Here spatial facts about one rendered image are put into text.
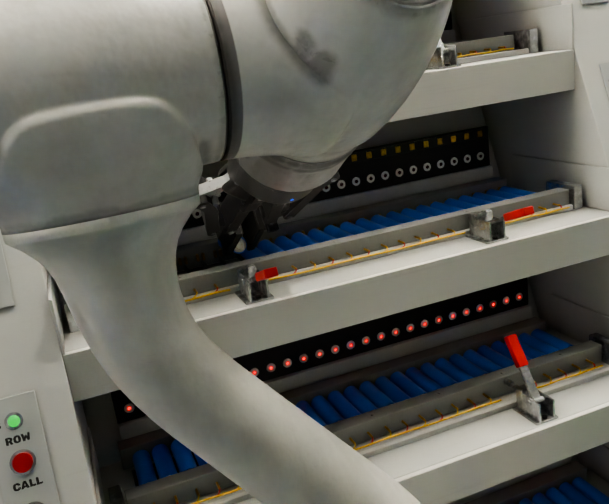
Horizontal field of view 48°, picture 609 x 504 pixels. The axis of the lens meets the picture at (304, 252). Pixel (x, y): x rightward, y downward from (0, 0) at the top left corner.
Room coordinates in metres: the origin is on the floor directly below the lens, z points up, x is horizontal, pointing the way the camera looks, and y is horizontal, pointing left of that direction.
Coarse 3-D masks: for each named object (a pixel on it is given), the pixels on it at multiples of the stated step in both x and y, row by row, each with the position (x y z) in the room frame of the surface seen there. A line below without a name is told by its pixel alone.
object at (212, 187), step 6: (210, 180) 0.54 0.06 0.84; (216, 180) 0.54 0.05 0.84; (222, 180) 0.54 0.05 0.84; (228, 180) 0.54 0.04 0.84; (204, 186) 0.54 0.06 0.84; (210, 186) 0.54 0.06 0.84; (216, 186) 0.54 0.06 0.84; (204, 192) 0.54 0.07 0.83; (210, 192) 0.54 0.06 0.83; (216, 192) 0.55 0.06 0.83; (216, 198) 0.55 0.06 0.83; (216, 204) 0.55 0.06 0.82
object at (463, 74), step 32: (448, 32) 0.91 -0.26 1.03; (480, 32) 0.91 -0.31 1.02; (512, 32) 0.82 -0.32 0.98; (544, 32) 0.80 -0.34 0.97; (448, 64) 0.72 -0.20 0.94; (480, 64) 0.73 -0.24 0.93; (512, 64) 0.74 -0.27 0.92; (544, 64) 0.76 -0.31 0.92; (416, 96) 0.71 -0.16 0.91; (448, 96) 0.72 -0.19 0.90; (480, 96) 0.74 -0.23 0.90; (512, 96) 0.75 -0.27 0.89
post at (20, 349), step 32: (32, 288) 0.57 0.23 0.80; (0, 320) 0.56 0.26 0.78; (32, 320) 0.57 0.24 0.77; (0, 352) 0.56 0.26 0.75; (32, 352) 0.57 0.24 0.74; (0, 384) 0.56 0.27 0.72; (32, 384) 0.57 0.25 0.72; (64, 384) 0.58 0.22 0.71; (64, 416) 0.57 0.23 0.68; (64, 448) 0.57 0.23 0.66; (64, 480) 0.57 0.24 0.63
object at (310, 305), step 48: (384, 192) 0.86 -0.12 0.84; (576, 192) 0.80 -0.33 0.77; (192, 240) 0.79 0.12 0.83; (528, 240) 0.73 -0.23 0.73; (576, 240) 0.75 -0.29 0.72; (48, 288) 0.59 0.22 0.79; (288, 288) 0.67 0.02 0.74; (336, 288) 0.66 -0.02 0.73; (384, 288) 0.68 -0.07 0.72; (432, 288) 0.70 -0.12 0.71; (480, 288) 0.72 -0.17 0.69; (240, 336) 0.63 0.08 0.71; (288, 336) 0.65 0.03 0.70; (96, 384) 0.59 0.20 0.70
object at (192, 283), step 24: (552, 192) 0.80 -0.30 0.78; (456, 216) 0.75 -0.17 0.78; (528, 216) 0.77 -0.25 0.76; (336, 240) 0.72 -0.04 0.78; (360, 240) 0.72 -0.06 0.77; (384, 240) 0.73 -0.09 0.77; (408, 240) 0.74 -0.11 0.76; (432, 240) 0.73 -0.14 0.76; (240, 264) 0.68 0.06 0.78; (264, 264) 0.68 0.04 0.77; (288, 264) 0.69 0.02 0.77; (312, 264) 0.70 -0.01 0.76; (336, 264) 0.69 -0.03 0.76; (192, 288) 0.66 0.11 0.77; (216, 288) 0.66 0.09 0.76
